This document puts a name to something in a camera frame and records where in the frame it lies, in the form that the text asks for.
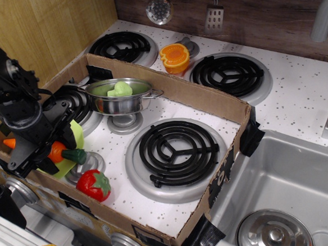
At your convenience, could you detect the steel sink basin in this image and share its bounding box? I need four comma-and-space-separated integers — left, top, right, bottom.
210, 130, 328, 246

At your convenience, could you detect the black clamp block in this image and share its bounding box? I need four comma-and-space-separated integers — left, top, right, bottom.
0, 185, 27, 229

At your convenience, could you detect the small steel pot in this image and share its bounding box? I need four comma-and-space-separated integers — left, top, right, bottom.
77, 78, 163, 116

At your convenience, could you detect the red toy strawberry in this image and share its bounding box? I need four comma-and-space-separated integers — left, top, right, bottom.
76, 169, 111, 202

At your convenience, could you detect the hanging silver spatula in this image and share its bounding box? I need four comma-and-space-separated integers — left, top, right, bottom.
204, 0, 224, 35

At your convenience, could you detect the green toy broccoli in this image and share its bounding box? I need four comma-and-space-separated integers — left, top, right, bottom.
107, 81, 133, 97

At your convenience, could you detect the orange toy carrot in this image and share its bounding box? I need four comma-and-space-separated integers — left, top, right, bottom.
2, 133, 88, 171

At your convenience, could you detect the front right black burner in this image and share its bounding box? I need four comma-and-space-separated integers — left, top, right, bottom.
139, 120, 220, 188

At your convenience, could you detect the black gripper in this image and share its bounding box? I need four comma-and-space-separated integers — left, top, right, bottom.
7, 101, 76, 178

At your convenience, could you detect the grey stove knob back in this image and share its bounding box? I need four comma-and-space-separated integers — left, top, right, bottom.
176, 37, 200, 58

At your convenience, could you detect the silver oven dial left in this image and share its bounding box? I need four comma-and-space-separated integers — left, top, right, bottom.
6, 177, 39, 208

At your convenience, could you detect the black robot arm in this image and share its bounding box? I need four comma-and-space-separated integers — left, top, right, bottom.
0, 48, 76, 178

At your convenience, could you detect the front left black burner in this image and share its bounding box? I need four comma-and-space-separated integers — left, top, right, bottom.
38, 84, 92, 126

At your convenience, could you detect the grey stove knob centre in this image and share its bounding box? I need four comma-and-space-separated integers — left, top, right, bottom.
107, 112, 144, 135

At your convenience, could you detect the grey stove knob front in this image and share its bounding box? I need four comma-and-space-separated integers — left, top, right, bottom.
65, 152, 106, 185

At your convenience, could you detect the back left black burner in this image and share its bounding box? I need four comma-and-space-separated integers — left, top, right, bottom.
88, 31, 153, 63

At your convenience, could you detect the light green plastic plate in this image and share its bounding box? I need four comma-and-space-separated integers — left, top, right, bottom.
53, 120, 84, 179

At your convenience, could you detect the grey stove knob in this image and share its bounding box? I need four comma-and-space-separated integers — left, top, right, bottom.
176, 37, 200, 58
107, 112, 144, 135
65, 152, 106, 185

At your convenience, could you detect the hanging silver strainer ladle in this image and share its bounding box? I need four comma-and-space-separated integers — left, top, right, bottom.
145, 0, 174, 25

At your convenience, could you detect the cardboard fence box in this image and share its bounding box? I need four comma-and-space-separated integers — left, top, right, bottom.
0, 41, 274, 246

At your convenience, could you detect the orange toy fruit half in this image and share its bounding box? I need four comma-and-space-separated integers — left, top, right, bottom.
159, 43, 190, 75

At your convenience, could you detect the grey faucet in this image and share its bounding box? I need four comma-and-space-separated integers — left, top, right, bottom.
310, 0, 328, 42

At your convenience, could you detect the steel pot lid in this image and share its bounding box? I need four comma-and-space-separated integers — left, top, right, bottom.
235, 209, 315, 246

